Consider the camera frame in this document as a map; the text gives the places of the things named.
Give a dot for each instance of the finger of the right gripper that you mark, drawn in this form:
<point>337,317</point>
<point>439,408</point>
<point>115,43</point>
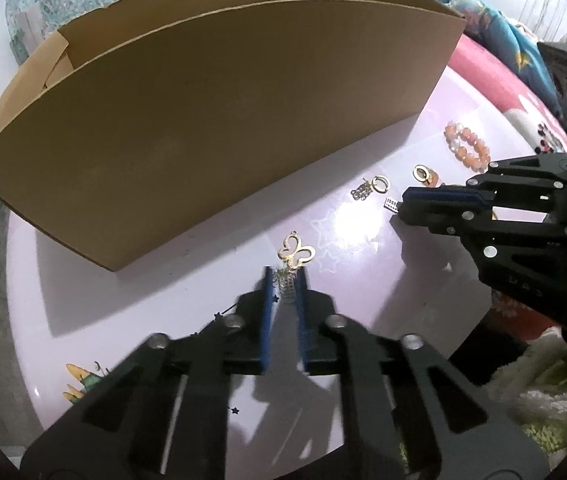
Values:
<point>535,183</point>
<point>497,247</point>

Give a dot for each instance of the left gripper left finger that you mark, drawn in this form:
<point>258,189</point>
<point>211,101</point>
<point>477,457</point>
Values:
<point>163,412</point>

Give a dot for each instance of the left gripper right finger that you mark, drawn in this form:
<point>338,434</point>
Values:
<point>407,413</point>

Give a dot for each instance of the gold hoop earring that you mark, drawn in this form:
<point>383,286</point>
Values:
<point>377,184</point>

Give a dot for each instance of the gold butterfly pendant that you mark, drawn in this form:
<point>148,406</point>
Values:
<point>293,253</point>

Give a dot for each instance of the small silver chain charm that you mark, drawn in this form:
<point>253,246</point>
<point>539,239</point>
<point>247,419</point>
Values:
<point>285,279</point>

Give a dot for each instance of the pink floral blanket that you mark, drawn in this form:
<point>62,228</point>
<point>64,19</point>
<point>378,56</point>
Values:
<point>512,97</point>

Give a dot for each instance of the white fluffy rug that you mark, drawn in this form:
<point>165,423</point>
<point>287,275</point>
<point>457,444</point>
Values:
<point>534,388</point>

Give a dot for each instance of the blue patterned blanket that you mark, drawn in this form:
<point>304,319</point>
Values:
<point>490,28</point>

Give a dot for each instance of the brown cardboard box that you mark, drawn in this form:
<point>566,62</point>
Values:
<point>135,122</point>

